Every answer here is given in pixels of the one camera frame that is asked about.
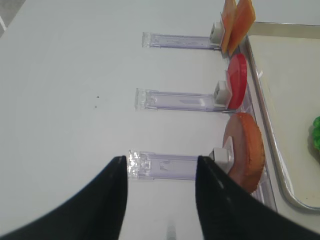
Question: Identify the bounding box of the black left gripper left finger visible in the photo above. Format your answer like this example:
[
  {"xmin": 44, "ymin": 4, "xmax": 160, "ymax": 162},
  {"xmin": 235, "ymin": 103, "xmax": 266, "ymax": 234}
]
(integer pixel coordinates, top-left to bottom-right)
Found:
[{"xmin": 1, "ymin": 156, "xmax": 128, "ymax": 240}]

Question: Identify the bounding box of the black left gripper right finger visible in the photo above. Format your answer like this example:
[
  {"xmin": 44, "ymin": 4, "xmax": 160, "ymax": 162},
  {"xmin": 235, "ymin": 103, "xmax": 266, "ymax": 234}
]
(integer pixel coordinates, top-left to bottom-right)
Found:
[{"xmin": 195, "ymin": 156, "xmax": 320, "ymax": 240}]

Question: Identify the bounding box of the orange cheese slice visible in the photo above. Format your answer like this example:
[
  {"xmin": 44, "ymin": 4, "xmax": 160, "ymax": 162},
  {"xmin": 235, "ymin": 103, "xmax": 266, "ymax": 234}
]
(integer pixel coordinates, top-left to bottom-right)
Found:
[
  {"xmin": 220, "ymin": 0, "xmax": 237, "ymax": 54},
  {"xmin": 227, "ymin": 0, "xmax": 256, "ymax": 56}
]

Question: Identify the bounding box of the green lettuce on tray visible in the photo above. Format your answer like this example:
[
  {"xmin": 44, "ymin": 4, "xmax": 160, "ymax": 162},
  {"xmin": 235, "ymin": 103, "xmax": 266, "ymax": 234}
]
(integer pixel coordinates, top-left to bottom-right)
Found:
[{"xmin": 311, "ymin": 116, "xmax": 320, "ymax": 152}]

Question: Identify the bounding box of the clear tomato pusher track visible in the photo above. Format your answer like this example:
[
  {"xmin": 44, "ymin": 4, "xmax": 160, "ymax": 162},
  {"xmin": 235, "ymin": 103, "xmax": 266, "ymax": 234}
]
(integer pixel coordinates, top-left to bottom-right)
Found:
[{"xmin": 134, "ymin": 80, "xmax": 236, "ymax": 113}]

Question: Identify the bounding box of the red tomato slice standing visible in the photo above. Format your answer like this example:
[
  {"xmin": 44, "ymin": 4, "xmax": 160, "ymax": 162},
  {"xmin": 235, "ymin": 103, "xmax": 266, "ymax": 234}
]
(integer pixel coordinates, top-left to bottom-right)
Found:
[{"xmin": 227, "ymin": 53, "xmax": 247, "ymax": 110}]

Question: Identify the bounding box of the clear cheese pusher track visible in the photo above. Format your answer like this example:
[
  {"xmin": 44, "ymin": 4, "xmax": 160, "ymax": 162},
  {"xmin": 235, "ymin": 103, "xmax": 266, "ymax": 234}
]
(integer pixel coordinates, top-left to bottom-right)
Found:
[{"xmin": 142, "ymin": 21, "xmax": 225, "ymax": 50}]

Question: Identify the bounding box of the clear left bun pusher track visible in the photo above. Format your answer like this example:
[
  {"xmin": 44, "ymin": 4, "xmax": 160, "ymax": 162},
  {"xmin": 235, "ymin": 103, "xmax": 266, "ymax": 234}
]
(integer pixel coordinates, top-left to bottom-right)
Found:
[{"xmin": 127, "ymin": 147, "xmax": 235, "ymax": 181}]

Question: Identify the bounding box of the bun half left rack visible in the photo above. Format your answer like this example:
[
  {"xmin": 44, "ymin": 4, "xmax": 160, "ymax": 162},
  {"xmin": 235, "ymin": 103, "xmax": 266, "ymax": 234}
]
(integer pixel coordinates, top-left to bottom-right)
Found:
[{"xmin": 223, "ymin": 112, "xmax": 266, "ymax": 194}]

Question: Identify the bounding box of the metal serving tray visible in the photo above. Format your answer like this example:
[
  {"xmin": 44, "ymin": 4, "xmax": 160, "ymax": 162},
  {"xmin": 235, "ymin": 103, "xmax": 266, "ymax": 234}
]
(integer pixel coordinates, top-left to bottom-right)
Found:
[{"xmin": 245, "ymin": 22, "xmax": 320, "ymax": 212}]

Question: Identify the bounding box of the clear left front rail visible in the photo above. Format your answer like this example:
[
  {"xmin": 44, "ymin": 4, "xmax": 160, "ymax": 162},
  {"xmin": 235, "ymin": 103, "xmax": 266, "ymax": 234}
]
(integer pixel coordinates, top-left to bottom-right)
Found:
[{"xmin": 222, "ymin": 41, "xmax": 278, "ymax": 212}]

